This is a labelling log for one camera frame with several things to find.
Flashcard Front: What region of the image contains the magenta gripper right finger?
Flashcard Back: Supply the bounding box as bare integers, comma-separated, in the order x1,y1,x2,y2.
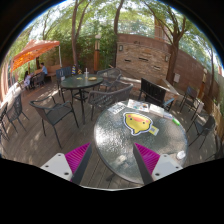
133,143,182,185

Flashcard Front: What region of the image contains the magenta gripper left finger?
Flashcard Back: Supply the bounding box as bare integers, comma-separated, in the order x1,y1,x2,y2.
41,143,92,185

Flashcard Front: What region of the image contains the yellow chick mouse pad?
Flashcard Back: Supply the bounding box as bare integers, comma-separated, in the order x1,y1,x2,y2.
123,112,153,136

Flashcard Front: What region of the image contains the green marker pen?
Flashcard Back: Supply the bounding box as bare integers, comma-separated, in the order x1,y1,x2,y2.
172,118,180,126

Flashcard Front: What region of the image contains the round glass patio table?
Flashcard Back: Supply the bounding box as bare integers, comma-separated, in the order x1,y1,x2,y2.
94,101,188,184

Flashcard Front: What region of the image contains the white book on table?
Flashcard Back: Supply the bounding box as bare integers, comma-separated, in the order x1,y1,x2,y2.
149,104,164,117

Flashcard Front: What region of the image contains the grey metal chair left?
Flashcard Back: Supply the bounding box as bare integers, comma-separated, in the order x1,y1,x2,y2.
29,96,78,147

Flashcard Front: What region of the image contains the grey metal chair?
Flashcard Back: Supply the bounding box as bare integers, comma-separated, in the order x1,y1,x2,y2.
29,96,78,147
88,81,133,113
189,113,216,146

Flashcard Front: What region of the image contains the printed booklet on table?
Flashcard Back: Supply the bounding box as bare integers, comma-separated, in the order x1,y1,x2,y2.
127,99,149,112

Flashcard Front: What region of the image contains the grey metal chair right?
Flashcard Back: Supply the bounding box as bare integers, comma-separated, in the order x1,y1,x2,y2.
189,113,216,146

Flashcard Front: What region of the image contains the grey metal chair near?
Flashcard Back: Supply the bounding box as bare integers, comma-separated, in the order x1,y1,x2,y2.
88,81,133,113

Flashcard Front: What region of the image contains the black chair behind table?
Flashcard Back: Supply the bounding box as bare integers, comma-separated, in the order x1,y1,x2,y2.
138,78,174,111

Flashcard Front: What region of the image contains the dark chair far right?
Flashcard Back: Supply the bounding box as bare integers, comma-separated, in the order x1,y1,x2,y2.
180,86,199,110

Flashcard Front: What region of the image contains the grey chair far left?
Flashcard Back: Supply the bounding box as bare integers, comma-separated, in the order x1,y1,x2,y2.
5,93,30,134

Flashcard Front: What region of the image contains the round green far table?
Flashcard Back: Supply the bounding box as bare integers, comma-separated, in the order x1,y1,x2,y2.
60,74,103,121

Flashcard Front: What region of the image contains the yellow plate on far table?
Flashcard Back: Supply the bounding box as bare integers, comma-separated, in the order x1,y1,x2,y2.
88,77,97,81

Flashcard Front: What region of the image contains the blue chair far table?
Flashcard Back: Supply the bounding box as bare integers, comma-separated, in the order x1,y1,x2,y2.
56,66,71,93

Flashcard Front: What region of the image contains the grey chair behind far table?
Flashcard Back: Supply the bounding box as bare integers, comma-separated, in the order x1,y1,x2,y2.
97,68,121,88

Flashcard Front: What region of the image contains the seated person white shirt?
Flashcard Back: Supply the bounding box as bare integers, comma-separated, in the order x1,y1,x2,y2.
24,71,32,88

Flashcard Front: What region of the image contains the seated person blue shirt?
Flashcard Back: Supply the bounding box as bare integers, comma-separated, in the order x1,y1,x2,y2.
40,62,48,76

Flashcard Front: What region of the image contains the orange patio umbrella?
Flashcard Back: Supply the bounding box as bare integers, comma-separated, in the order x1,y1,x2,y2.
12,39,60,70

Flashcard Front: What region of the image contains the wooden lamp post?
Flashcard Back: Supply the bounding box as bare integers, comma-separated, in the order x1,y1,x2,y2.
94,34,101,73

